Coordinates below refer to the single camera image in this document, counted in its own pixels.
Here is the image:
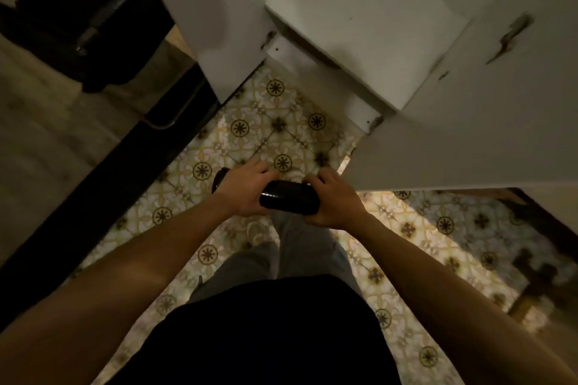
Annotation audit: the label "person's right hand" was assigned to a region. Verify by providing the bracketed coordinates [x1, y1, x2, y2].
[301, 168, 369, 232]

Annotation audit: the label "pale shoe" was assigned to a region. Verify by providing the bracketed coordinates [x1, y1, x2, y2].
[246, 221, 272, 248]

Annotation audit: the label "person's left forearm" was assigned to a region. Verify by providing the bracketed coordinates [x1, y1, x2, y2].
[0, 194, 232, 385]

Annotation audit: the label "black shirt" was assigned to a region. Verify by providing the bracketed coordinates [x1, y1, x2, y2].
[107, 274, 403, 385]

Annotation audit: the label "person's left hand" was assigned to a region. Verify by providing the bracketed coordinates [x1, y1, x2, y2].
[216, 161, 282, 218]

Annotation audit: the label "white drawer box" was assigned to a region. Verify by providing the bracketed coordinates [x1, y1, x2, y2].
[264, 0, 471, 113]

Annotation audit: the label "metal bar handle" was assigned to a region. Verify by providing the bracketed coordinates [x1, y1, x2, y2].
[135, 77, 205, 131]

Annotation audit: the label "white base panel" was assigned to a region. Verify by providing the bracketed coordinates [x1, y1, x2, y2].
[265, 35, 384, 134]

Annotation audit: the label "grey trousers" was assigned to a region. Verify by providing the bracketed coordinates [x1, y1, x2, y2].
[187, 211, 363, 305]

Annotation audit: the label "black door panel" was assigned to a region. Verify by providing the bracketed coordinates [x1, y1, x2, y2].
[0, 62, 223, 332]

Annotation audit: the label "person's right forearm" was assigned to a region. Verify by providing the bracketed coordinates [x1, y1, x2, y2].
[345, 212, 578, 385]

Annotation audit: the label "black cylindrical bottle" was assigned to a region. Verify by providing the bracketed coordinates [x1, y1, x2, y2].
[211, 167, 322, 217]

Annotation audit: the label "black appliance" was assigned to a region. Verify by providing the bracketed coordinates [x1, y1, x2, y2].
[0, 0, 178, 95]

